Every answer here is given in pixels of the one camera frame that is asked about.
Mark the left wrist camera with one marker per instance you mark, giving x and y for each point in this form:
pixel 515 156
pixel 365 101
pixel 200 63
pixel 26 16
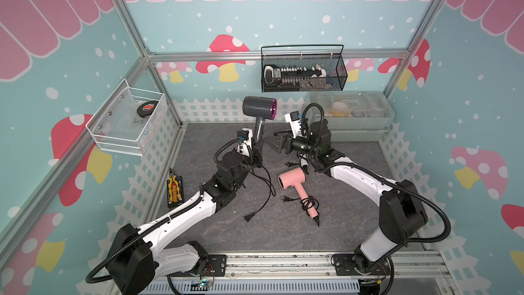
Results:
pixel 244 137

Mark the black wire mesh basket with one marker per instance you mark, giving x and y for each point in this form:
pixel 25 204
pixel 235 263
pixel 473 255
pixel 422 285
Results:
pixel 328 57

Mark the yellow black pliers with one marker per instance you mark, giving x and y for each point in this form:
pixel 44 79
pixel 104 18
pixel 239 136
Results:
pixel 175 190

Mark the black white power strip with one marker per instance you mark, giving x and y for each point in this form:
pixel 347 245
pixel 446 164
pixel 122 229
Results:
pixel 285 77

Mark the black hair dryer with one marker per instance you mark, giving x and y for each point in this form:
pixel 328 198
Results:
pixel 262 109

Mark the black red tape measure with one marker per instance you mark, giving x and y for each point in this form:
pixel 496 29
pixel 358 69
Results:
pixel 146 109

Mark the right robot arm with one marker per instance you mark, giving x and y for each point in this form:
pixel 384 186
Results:
pixel 402 210

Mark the white hair dryer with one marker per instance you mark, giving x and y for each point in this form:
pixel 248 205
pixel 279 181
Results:
pixel 302 163

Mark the pink hair dryer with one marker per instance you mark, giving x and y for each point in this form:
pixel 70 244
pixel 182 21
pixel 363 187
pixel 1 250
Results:
pixel 295 178

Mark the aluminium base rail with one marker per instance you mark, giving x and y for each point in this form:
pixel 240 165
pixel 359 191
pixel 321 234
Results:
pixel 312 272

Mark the white wire mesh basket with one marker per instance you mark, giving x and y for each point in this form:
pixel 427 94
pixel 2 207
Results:
pixel 116 127

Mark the green clear storage box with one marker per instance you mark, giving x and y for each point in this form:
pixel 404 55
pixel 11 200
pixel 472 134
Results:
pixel 355 116

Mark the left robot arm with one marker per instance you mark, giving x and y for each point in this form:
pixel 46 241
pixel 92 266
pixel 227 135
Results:
pixel 137 255

